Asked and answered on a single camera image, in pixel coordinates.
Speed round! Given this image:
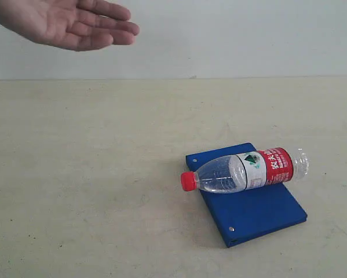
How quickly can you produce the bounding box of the open human hand palm up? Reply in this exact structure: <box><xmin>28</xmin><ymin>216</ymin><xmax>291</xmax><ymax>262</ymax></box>
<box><xmin>0</xmin><ymin>0</ymin><xmax>140</xmax><ymax>52</ymax></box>

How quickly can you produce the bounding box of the clear water bottle red cap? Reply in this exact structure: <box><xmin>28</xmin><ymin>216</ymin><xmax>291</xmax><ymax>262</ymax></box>
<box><xmin>181</xmin><ymin>147</ymin><xmax>309</xmax><ymax>193</ymax></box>

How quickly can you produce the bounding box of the blue notebook binder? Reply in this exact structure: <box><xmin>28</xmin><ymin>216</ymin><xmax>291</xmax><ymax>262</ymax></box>
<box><xmin>185</xmin><ymin>143</ymin><xmax>307</xmax><ymax>247</ymax></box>

